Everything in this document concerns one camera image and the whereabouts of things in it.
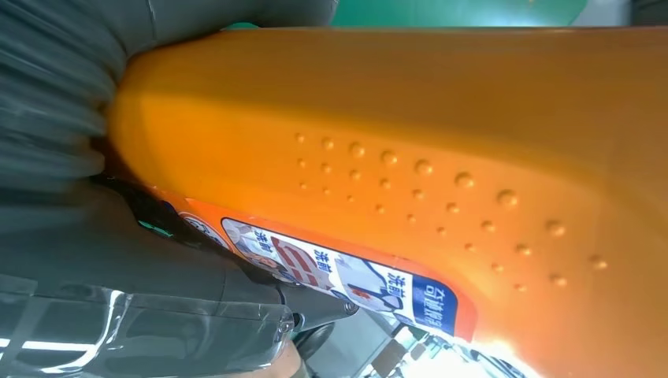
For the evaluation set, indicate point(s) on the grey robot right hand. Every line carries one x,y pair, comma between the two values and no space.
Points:
130,271

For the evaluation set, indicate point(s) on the ribbed grey right arm sleeve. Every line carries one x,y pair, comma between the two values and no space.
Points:
44,99

